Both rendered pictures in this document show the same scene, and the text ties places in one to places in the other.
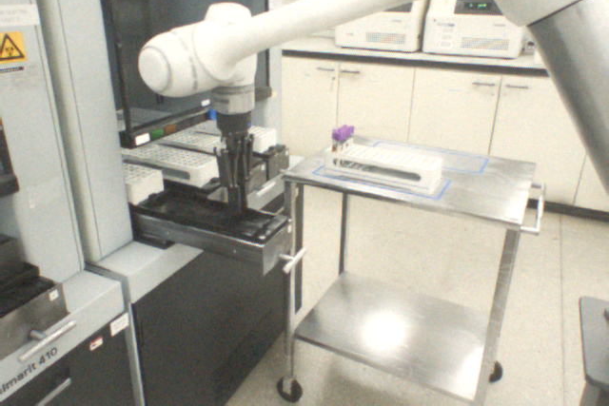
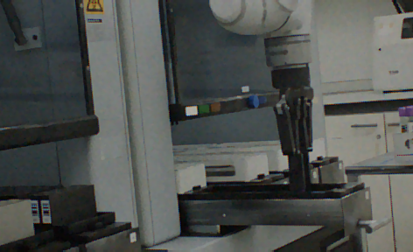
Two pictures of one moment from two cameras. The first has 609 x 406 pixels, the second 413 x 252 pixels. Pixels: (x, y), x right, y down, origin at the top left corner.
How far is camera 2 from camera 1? 0.71 m
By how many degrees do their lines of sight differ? 20
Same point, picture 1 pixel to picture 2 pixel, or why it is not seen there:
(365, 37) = not seen: outside the picture
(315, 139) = not seen: hidden behind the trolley
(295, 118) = not seen: hidden behind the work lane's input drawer
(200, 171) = (247, 162)
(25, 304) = (113, 235)
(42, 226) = (108, 183)
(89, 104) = (146, 66)
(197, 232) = (261, 203)
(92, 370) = not seen: outside the picture
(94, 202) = (149, 172)
